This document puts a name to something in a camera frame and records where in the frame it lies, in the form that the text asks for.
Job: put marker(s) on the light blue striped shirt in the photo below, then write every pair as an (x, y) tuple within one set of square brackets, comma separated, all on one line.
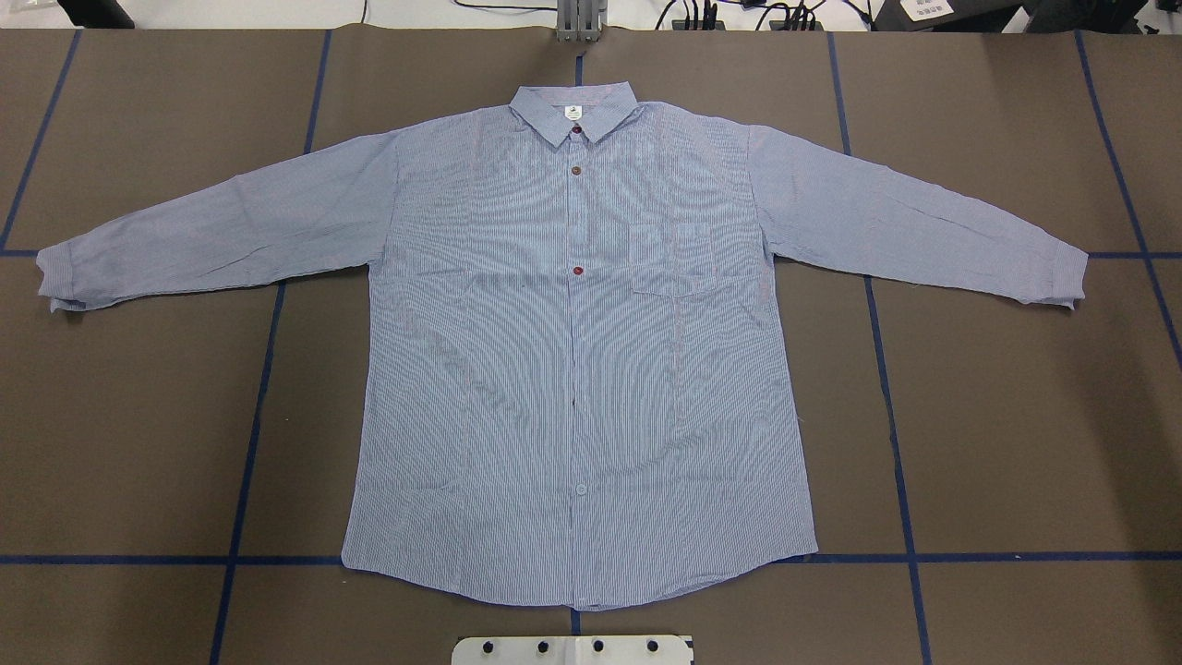
[(578, 392)]

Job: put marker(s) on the black box with label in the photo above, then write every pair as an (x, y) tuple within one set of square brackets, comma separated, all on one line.
[(952, 17)]

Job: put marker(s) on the black device top left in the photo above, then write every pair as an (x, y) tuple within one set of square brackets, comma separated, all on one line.
[(97, 14)]

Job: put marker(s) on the grey aluminium post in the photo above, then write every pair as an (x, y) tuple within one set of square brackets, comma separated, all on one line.
[(580, 20)]

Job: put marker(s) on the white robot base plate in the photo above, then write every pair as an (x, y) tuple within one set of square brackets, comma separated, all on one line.
[(575, 649)]

